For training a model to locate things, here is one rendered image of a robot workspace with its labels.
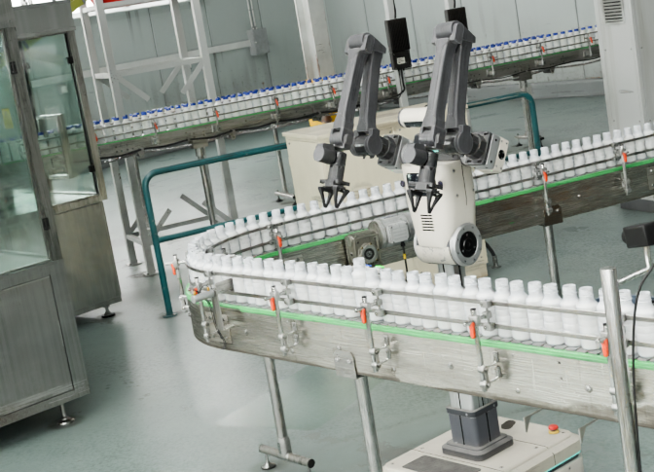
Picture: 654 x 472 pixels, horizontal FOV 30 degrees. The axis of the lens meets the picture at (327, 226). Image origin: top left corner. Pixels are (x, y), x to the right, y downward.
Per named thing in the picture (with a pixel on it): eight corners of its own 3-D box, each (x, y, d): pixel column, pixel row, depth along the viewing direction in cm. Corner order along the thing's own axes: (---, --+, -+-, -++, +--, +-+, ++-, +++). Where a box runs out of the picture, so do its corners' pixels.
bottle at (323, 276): (328, 309, 410) (320, 262, 407) (343, 309, 407) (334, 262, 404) (317, 314, 406) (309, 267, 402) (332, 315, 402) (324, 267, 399)
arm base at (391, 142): (395, 165, 457) (402, 135, 459) (381, 159, 452) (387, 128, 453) (379, 165, 463) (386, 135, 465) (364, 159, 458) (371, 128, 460)
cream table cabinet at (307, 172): (448, 263, 887) (423, 102, 865) (491, 275, 830) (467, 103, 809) (309, 300, 847) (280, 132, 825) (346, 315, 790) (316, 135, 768)
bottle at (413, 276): (433, 320, 376) (425, 269, 373) (424, 326, 371) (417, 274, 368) (416, 320, 379) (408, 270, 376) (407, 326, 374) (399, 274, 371)
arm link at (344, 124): (377, 37, 449) (356, 41, 458) (366, 31, 446) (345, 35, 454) (355, 148, 441) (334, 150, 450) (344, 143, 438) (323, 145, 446)
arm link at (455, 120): (481, 26, 420) (459, 30, 427) (454, 18, 411) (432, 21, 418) (472, 155, 417) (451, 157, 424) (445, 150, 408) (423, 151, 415)
